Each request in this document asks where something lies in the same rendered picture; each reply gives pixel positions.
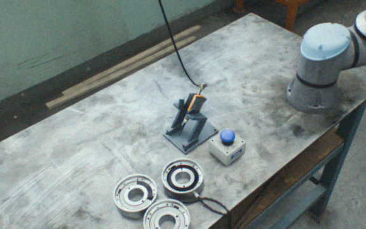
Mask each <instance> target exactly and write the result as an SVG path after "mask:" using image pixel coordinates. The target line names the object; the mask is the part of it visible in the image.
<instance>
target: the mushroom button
mask: <svg viewBox="0 0 366 229"><path fill-rule="evenodd" d="M220 138H221V139H222V140H223V141H224V142H231V141H233V140H234V138H235V133H234V132H233V131H232V130H227V129H225V130H223V131H222V132H221V133H220Z"/></svg>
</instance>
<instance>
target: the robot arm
mask: <svg viewBox="0 0 366 229"><path fill-rule="evenodd" d="M363 66H366V11H363V12H361V13H360V14H359V15H358V16H357V18H356V20H355V22H354V24H353V25H352V26H351V27H347V28H345V27H344V26H343V25H340V24H331V23H324V24H318V25H316V26H314V27H312V28H310V29H309V30H308V31H307V33H306V34H305V35H304V39H303V42H302V44H301V52H300V55H299V61H298V65H297V72H296V74H295V76H294V77H293V79H292V81H290V83H289V84H288V87H287V91H286V99H287V101H288V103H289V104H290V105H291V106H293V107H294V108H296V109H298V110H299V111H302V112H305V113H309V114H322V113H326V112H329V111H330V110H332V109H333V108H334V107H335V106H336V104H337V100H338V91H337V79H338V76H339V73H340V72H341V71H345V70H348V69H354V68H357V67H363Z"/></svg>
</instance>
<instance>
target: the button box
mask: <svg viewBox="0 0 366 229"><path fill-rule="evenodd" d="M245 148H246V142H245V141H244V140H243V139H242V138H240V137H239V136H238V135H236V134H235V138H234V140H233V141H231V142H224V141H223V140H222V139H221V138H220V133H219V134H217V135H216V136H215V137H213V138H211V139H210V140H209V141H208V151H209V152H210V153H211V154H213V155H214V156H215V157H216V158H218V159H219V160H220V161H221V162H222V163H223V164H224V165H226V166H228V165H230V164H231V163H232V162H233V161H235V160H236V159H237V158H238V157H240V156H241V155H242V154H245Z"/></svg>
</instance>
